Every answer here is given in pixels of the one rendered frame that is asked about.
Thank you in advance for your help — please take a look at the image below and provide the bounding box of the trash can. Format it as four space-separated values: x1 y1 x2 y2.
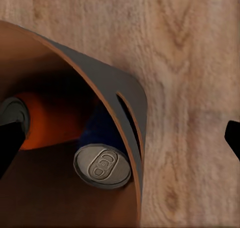
0 20 148 228

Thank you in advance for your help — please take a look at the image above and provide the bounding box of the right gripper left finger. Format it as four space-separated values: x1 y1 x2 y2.
0 121 26 180

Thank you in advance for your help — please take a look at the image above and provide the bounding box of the can of soda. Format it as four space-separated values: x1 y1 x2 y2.
90 93 101 110
73 94 140 189
0 92 94 150

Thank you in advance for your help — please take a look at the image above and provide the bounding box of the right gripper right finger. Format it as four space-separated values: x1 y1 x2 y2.
224 120 240 160

